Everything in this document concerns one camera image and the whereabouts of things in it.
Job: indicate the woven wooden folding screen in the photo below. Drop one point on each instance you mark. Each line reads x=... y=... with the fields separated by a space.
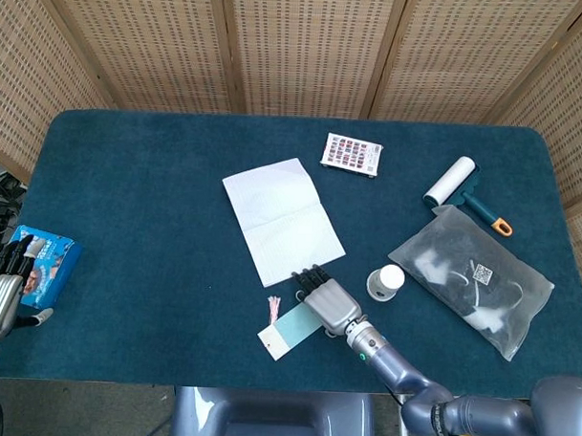
x=302 y=46

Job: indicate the blue printed snack box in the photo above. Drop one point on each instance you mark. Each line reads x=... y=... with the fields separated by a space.
x=55 y=262

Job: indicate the grey-blue robot torso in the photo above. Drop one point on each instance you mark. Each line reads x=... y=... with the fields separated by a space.
x=274 y=418

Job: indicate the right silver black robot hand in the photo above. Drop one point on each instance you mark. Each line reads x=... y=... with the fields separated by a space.
x=331 y=303

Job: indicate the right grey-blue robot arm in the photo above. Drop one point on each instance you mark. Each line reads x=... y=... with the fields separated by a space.
x=400 y=370

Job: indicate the teal felt table cloth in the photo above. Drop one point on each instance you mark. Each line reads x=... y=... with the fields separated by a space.
x=150 y=270

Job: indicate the white paper sheet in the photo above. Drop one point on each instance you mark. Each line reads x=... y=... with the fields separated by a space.
x=281 y=213

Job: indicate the small box with colourful print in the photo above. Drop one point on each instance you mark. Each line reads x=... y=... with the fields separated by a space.
x=351 y=154

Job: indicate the teal cream bookmark pink tassel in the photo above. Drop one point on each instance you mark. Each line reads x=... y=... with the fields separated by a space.
x=292 y=328

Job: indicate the translucent bag with dark contents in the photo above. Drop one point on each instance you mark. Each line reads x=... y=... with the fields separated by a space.
x=470 y=281

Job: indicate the stacked floral paper cups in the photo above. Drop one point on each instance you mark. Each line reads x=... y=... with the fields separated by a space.
x=386 y=281

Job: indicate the metal table leg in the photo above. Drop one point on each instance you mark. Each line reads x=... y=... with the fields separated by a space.
x=403 y=420

